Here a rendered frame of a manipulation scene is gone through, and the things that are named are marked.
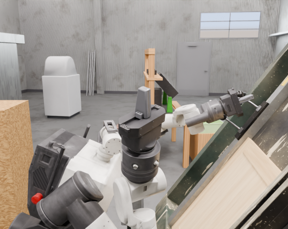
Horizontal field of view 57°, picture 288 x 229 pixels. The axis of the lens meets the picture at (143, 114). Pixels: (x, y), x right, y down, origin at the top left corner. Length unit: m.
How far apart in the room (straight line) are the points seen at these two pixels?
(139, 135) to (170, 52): 10.70
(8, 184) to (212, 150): 1.86
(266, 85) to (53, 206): 1.12
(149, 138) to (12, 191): 2.24
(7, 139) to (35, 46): 10.51
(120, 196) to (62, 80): 6.64
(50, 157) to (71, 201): 0.22
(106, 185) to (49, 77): 6.57
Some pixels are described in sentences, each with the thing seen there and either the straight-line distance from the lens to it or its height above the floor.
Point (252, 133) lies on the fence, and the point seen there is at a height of 1.38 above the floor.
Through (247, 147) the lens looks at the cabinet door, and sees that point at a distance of 1.18.
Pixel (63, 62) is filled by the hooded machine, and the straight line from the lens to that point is 7.28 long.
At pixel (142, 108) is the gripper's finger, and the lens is 0.54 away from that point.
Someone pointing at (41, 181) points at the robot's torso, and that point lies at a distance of 0.99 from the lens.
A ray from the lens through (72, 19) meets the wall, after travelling 12.19.
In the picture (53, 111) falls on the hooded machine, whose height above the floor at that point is 0.21.
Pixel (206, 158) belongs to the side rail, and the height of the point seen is 1.16.
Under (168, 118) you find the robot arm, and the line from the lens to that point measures 1.24.
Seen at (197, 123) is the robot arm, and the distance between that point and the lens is 1.09.
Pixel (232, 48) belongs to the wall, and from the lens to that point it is 11.36.
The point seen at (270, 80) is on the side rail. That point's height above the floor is 1.58.
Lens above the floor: 1.71
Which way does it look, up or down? 13 degrees down
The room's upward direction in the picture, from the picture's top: straight up
